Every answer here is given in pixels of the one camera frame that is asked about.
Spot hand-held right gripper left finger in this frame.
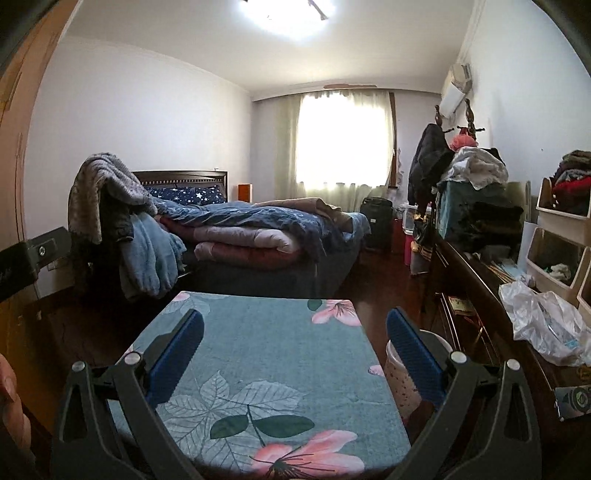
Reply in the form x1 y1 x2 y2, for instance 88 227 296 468
50 308 206 480

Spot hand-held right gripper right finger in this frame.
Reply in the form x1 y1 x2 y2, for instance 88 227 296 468
385 307 543 480

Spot pink and white bin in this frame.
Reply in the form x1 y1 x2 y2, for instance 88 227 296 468
384 330 455 423

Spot person's left hand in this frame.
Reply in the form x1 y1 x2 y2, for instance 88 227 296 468
0 354 29 462

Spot teal floral tablecloth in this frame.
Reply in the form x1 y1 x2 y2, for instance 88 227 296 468
107 291 411 478

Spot dark wooden dresser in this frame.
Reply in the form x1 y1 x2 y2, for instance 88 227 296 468
411 231 591 480

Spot light blue fleece blanket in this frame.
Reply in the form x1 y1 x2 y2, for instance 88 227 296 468
119 213 188 301

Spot grey fluffy blanket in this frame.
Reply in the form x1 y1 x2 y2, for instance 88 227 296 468
68 152 160 245

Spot folded pink and grey quilt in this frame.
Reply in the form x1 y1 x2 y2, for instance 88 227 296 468
159 215 301 273

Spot bed with dark blue sheet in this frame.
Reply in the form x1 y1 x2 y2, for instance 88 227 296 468
131 170 372 296

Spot clear plastic bag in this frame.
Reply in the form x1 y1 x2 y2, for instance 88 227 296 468
499 279 591 367

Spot black suitcase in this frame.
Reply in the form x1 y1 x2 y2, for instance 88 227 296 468
359 196 394 252

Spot folded black clothes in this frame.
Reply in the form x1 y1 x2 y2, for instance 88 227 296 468
462 200 525 252

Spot cream storage bin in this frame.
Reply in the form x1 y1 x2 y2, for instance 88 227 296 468
536 178 591 247
526 226 589 296
577 258 591 319

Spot navy star print pillow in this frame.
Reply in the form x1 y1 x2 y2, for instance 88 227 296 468
143 185 222 206

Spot small dark printed box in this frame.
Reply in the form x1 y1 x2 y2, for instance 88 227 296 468
553 383 591 422

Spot wooden wardrobe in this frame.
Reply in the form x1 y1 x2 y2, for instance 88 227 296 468
0 0 81 435

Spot wooden headboard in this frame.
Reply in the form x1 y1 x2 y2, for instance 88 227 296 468
131 170 228 204

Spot brown blanket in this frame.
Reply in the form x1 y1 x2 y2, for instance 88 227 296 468
252 198 356 232

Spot black coat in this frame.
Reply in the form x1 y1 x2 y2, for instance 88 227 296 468
406 124 455 206

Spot pile of white clothes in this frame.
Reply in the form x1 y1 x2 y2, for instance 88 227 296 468
443 147 509 190

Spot pink hat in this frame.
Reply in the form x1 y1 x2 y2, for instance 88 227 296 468
448 129 476 151

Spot white window curtain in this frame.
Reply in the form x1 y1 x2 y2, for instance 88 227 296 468
276 90 395 210

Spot pile of red and dark clothes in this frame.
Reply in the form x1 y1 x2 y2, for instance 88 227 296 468
551 150 591 215

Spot wooden coat rack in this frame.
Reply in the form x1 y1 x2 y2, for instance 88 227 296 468
434 98 485 139

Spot white air conditioner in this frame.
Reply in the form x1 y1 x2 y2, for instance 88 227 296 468
438 62 474 116

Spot ceiling lamp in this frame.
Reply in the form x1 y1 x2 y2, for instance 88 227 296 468
238 0 335 33

